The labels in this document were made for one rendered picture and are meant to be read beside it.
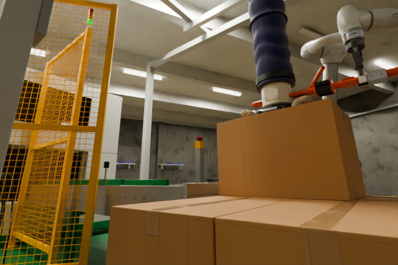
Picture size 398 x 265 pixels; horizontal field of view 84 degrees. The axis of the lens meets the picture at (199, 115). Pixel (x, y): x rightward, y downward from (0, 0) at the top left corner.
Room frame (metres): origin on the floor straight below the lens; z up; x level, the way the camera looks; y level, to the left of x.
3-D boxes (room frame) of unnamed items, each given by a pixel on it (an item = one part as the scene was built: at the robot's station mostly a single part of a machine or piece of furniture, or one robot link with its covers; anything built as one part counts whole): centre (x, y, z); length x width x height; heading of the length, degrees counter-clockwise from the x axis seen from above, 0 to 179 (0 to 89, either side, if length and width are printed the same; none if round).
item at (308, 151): (1.20, -0.46, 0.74); 0.60 x 0.40 x 0.40; 47
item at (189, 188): (1.43, -0.14, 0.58); 0.70 x 0.03 x 0.06; 142
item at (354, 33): (0.96, -0.78, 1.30); 0.09 x 0.09 x 0.06
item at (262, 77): (1.22, -0.46, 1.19); 0.23 x 0.23 x 0.04
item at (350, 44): (0.96, -0.78, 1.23); 0.08 x 0.07 x 0.09; 139
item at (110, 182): (2.17, 1.22, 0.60); 1.60 x 0.11 x 0.09; 52
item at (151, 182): (2.59, 0.89, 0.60); 1.60 x 0.11 x 0.09; 52
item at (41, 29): (1.18, 1.01, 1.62); 0.20 x 0.05 x 0.30; 52
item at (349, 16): (0.96, -0.79, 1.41); 0.13 x 0.11 x 0.16; 83
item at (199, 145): (2.18, 0.00, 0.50); 0.07 x 0.07 x 1.00; 52
